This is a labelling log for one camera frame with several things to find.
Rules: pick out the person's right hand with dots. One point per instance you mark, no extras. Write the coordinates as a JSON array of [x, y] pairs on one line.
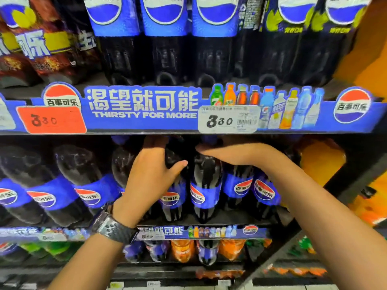
[[242, 154]]

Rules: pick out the person's left hand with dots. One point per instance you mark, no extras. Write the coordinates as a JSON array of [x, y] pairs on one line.
[[145, 184]]

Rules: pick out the large blue-label cola bottle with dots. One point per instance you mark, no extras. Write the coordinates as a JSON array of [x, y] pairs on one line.
[[205, 190], [172, 205]]

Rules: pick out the big blue-label cola bottle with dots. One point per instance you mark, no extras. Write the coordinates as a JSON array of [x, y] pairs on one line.
[[9, 249], [208, 253], [157, 249], [133, 250]]

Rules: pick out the big orange soda bottle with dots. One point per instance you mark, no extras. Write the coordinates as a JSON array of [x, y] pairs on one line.
[[320, 163], [231, 247], [372, 205], [183, 250]]

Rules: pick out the row of large cola bottles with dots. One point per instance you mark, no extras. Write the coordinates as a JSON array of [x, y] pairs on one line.
[[45, 193]]

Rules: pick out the black metal shelf rack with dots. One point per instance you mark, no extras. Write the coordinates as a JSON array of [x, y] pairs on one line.
[[359, 166]]

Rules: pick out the blue lime-print cola bottle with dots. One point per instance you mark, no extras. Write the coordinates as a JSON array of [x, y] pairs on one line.
[[290, 42], [335, 42]]

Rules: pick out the blue label cola bottle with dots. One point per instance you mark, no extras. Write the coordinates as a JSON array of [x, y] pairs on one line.
[[164, 27], [214, 27], [112, 27]]

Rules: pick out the black-capped dark cola bottle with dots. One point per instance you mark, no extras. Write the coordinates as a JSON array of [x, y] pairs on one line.
[[252, 15]]

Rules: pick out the blue-capped brown-label cola bottle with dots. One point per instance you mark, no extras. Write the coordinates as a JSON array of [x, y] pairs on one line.
[[12, 69], [81, 39], [39, 48]]

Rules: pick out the person's right forearm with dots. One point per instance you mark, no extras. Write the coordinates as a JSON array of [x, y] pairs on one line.
[[332, 232]]

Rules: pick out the slim blue shelf banner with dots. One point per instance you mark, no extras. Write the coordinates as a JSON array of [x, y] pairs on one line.
[[169, 231]]

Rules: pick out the blue printed shelf banner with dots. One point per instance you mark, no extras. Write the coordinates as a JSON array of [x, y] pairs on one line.
[[136, 125]]

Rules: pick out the grey perforated-band wristwatch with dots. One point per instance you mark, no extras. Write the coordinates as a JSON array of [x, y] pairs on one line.
[[118, 228]]

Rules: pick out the small white price tag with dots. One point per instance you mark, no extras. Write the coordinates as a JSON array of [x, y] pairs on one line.
[[51, 237], [151, 235]]

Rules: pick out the red price tag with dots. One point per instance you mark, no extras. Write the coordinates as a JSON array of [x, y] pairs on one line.
[[51, 120]]

